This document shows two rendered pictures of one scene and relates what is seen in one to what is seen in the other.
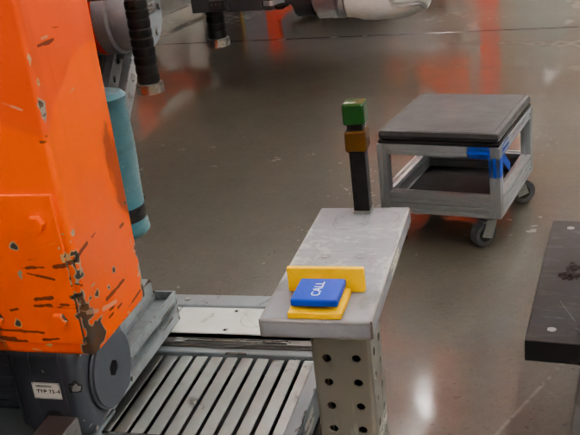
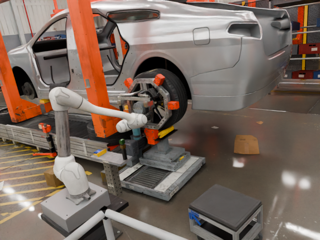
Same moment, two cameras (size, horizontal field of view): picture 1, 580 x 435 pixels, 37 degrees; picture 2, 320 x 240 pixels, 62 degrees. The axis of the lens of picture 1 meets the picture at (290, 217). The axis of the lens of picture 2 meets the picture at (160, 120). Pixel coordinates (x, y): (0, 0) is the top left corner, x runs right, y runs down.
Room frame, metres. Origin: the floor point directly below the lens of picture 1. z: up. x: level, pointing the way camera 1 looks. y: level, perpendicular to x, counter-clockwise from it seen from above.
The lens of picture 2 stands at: (2.63, -2.16, 1.55)
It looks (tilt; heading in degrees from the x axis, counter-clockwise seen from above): 18 degrees down; 110
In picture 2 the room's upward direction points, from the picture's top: 7 degrees counter-clockwise
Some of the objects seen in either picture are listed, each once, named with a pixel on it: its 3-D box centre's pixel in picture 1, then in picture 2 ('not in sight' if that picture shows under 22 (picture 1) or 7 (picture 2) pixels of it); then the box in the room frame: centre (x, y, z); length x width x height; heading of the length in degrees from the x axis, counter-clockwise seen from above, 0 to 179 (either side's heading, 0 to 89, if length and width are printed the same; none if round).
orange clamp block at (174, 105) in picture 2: not in sight; (173, 105); (1.92, 0.28, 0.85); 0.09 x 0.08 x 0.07; 163
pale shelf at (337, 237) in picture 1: (343, 264); (110, 157); (1.32, -0.08, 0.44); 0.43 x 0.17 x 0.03; 163
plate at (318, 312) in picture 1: (319, 303); not in sight; (1.16, -0.03, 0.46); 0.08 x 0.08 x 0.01; 73
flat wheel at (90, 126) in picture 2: not in sight; (112, 128); (0.86, 0.84, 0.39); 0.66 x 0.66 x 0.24
